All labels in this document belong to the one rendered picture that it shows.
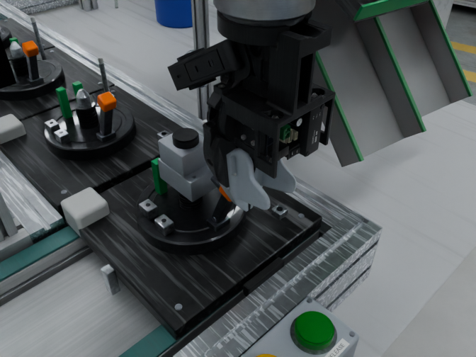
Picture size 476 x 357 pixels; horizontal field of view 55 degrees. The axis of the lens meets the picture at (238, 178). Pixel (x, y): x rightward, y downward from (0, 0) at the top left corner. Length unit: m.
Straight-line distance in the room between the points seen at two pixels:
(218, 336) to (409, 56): 0.55
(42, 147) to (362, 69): 0.50
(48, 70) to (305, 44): 0.70
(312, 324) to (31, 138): 0.53
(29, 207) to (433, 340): 0.56
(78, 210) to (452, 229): 0.56
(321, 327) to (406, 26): 0.54
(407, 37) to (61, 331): 0.68
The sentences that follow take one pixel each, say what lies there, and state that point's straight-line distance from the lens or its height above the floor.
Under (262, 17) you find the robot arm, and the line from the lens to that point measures 0.32.
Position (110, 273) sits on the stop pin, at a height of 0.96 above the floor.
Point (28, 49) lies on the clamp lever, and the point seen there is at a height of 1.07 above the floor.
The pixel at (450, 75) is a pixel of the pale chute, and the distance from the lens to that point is 0.85.
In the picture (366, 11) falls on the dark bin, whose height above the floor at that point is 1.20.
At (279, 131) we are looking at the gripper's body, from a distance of 0.34.
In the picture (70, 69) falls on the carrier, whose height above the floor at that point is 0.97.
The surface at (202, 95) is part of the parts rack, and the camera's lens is 0.81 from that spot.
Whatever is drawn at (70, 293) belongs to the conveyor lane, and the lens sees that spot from 0.61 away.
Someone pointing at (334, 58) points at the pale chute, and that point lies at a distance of 0.70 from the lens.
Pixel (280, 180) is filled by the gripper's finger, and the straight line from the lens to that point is 0.45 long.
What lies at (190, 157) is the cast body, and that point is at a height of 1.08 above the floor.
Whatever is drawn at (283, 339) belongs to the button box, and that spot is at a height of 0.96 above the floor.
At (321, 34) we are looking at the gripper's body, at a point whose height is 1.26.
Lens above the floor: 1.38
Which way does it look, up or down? 39 degrees down
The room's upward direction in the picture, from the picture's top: straight up
